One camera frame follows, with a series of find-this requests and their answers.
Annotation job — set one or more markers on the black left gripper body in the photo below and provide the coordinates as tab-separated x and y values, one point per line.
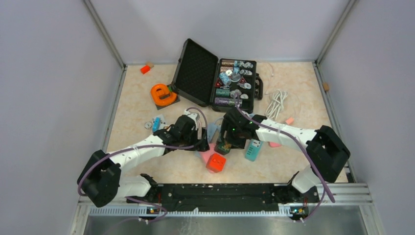
191	138

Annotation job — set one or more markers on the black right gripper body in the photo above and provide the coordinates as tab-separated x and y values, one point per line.
233	135

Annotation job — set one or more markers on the light blue power strip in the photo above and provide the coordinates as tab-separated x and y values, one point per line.
212	128

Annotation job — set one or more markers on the dark green cube socket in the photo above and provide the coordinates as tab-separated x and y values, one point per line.
223	148

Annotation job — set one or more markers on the teal power strip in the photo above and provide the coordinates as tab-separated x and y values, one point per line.
253	150

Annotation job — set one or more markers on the pink triangular power strip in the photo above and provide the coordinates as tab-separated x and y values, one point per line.
205	156

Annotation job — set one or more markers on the red cube socket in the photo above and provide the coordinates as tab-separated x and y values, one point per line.
216	163

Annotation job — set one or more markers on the small pink plug adapter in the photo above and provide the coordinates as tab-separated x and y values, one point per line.
289	121

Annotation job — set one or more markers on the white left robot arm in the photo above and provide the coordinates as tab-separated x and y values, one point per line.
102	179

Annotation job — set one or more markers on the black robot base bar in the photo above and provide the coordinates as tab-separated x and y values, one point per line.
266	197

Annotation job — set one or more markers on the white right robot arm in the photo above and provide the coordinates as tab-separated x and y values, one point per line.
325	151

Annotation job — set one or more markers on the small blue plug adapter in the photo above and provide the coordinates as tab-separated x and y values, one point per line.
156	124

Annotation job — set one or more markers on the black open carrying case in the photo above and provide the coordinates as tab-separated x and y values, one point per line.
206	80

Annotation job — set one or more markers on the orange tape dispenser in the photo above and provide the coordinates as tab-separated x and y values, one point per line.
162	95

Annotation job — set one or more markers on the small red block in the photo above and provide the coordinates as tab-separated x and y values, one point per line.
145	69

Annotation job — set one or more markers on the small wooden block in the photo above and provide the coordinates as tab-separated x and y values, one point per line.
149	64

